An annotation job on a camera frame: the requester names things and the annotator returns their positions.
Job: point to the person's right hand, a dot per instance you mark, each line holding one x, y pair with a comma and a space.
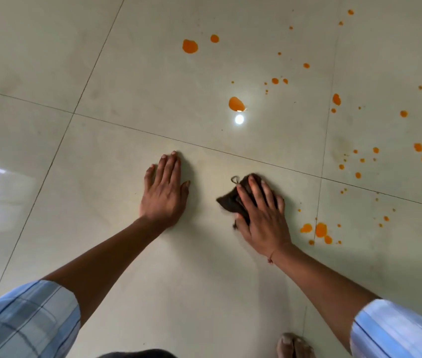
265, 227

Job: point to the person's left hand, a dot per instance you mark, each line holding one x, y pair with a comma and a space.
162, 199

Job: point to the person's left thumb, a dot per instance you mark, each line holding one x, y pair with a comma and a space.
186, 193

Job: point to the person's left little finger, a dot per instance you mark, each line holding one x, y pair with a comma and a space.
150, 177

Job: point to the person's right thumb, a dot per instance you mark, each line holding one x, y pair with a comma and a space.
241, 224

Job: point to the person's right middle finger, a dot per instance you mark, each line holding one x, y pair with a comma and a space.
257, 192

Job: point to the person's right little finger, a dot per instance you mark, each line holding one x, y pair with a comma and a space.
280, 205

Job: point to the dark brown cleaning cloth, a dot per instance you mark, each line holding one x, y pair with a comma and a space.
229, 203

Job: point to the person's right forearm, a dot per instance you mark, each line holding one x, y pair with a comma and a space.
322, 290

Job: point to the person's left forearm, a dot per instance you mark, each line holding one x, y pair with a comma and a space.
102, 264

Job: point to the red wrist thread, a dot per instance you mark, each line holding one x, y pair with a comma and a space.
271, 255

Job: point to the orange liquid splatter drops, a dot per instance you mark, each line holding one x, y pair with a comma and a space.
236, 103

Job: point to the person's bare foot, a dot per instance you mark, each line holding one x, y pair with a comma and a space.
295, 348

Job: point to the person's right checked shirt sleeve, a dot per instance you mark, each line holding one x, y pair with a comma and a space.
397, 331

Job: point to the person's checked shirt sleeve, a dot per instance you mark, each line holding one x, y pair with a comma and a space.
24, 320
397, 331

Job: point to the person's left checked shirt sleeve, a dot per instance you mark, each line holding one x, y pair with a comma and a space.
24, 320

